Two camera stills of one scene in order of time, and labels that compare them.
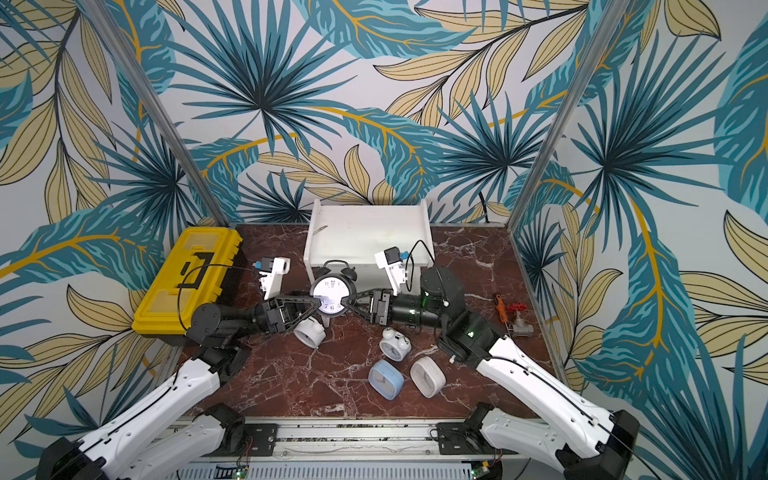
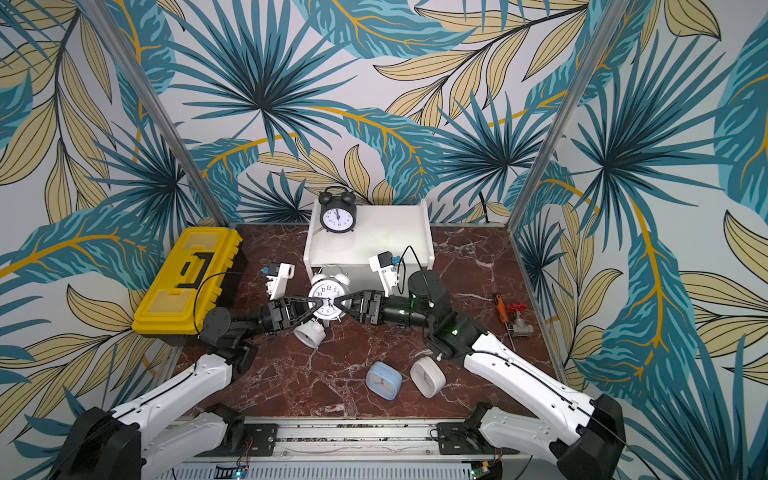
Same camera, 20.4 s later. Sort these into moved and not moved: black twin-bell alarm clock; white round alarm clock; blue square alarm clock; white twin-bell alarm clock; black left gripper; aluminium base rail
Moved: black twin-bell alarm clock; white twin-bell alarm clock
Not moved: black left gripper; aluminium base rail; blue square alarm clock; white round alarm clock
